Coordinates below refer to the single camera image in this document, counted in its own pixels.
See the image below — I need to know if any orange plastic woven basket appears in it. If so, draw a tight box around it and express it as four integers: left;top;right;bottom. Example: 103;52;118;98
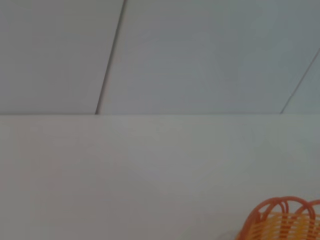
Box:
234;196;320;240

